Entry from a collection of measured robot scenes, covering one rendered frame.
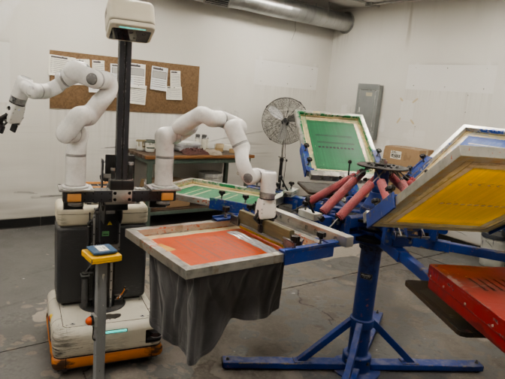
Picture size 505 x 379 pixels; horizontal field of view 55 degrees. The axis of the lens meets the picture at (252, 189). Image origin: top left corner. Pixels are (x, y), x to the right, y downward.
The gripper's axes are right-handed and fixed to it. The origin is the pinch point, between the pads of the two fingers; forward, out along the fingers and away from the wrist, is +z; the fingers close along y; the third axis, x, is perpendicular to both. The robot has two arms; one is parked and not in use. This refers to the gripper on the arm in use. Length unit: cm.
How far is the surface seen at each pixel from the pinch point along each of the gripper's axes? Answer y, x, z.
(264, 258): 22.5, 29.0, 2.9
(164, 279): 51, -5, 20
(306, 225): -23.4, 5.6, -0.3
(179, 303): 50, 7, 27
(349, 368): -60, 14, 86
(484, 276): -17, 102, -9
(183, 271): 60, 27, 3
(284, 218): -22.0, -10.7, -0.3
